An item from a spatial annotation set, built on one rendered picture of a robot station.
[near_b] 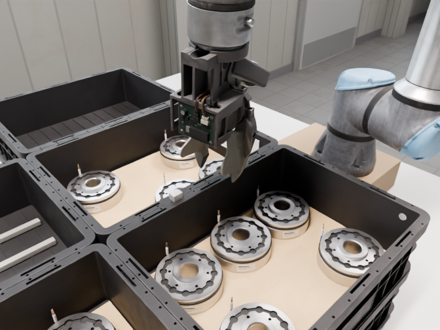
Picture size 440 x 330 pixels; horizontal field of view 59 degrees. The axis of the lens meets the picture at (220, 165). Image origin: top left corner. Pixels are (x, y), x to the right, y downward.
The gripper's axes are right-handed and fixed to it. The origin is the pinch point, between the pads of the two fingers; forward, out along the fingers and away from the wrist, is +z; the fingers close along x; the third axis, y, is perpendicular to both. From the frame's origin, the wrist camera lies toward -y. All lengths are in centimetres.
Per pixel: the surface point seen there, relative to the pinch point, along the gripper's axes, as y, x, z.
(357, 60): -358, -58, 117
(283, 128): -66, -15, 33
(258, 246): 0.6, 8.6, 12.5
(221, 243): 3.0, 3.1, 13.1
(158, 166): -11.7, -23.1, 18.7
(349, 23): -382, -80, 90
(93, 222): 15.5, -12.1, 6.8
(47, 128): -10, -60, 22
